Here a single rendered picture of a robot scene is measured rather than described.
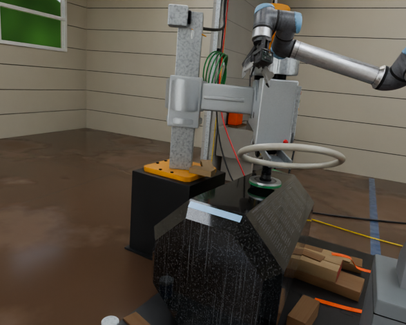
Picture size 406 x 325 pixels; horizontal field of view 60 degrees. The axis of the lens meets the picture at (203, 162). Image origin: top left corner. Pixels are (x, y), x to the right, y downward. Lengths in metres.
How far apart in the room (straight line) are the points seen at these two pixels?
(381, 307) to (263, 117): 1.24
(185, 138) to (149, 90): 5.72
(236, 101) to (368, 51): 4.63
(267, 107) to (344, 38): 5.15
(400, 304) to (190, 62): 2.18
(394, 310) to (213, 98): 1.99
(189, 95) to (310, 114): 4.68
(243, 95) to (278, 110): 0.70
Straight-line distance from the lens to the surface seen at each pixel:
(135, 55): 8.84
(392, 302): 1.48
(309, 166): 1.88
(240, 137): 5.26
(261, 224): 1.99
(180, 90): 2.83
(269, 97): 2.20
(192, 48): 2.90
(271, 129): 2.23
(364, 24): 7.27
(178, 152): 2.97
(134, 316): 2.50
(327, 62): 1.84
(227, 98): 2.86
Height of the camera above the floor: 1.56
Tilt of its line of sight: 14 degrees down
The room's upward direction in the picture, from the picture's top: 5 degrees clockwise
